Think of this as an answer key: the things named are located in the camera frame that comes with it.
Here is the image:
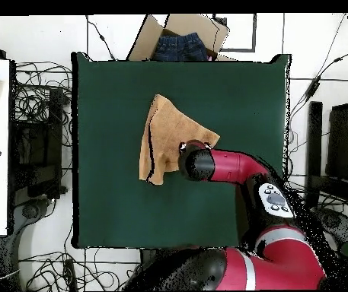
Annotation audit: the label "black cable with inline plug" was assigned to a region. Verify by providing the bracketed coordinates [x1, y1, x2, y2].
[85, 14, 117, 61]

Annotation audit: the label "black equipment rack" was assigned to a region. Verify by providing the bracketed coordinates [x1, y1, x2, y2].
[8, 87, 69, 208]

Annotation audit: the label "black flat panel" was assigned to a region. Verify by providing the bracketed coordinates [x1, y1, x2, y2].
[325, 101, 348, 183]

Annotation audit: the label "brown cardboard box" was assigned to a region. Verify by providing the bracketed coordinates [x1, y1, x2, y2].
[126, 13, 238, 62]

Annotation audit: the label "black office chair base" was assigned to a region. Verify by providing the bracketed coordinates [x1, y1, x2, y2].
[310, 206, 348, 244]

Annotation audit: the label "black cable power adaptor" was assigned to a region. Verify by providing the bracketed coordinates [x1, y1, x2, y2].
[302, 74, 320, 100]

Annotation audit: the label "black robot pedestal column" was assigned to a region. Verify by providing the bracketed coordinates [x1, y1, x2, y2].
[139, 248, 162, 265]

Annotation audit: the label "grey office chair base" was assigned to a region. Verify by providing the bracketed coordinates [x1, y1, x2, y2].
[0, 196, 54, 291]

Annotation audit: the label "peach terry towel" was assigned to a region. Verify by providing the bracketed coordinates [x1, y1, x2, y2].
[139, 94, 221, 186]

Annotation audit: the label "black power strip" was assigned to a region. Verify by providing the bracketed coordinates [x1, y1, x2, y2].
[63, 258, 78, 291]

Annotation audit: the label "blue denim jeans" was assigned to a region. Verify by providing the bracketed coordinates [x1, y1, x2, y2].
[152, 32, 209, 62]

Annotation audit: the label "dark green table cloth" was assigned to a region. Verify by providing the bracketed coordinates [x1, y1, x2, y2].
[71, 52, 292, 249]

